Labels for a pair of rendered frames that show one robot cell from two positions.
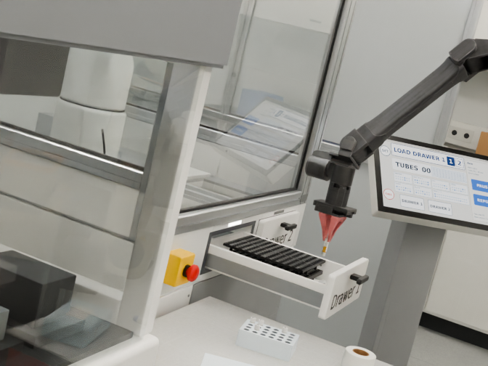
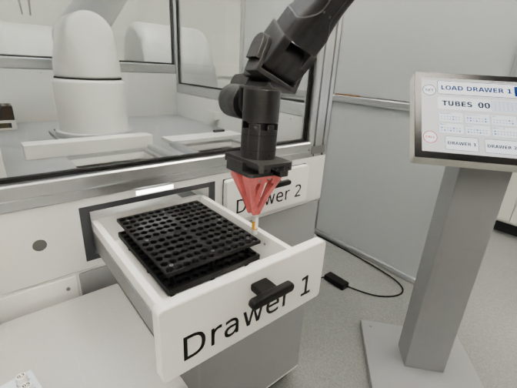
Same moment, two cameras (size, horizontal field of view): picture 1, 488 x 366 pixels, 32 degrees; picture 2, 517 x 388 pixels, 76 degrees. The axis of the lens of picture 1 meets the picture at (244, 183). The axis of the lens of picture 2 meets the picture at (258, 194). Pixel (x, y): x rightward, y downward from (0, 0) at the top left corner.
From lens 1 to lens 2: 1.79 m
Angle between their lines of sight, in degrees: 28
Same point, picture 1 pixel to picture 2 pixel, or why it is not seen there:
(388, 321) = (442, 264)
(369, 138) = (291, 25)
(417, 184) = (470, 122)
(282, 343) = not seen: outside the picture
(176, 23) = not seen: outside the picture
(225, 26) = not seen: outside the picture
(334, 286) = (167, 327)
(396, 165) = (443, 105)
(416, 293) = (475, 239)
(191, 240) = (15, 225)
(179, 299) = (41, 298)
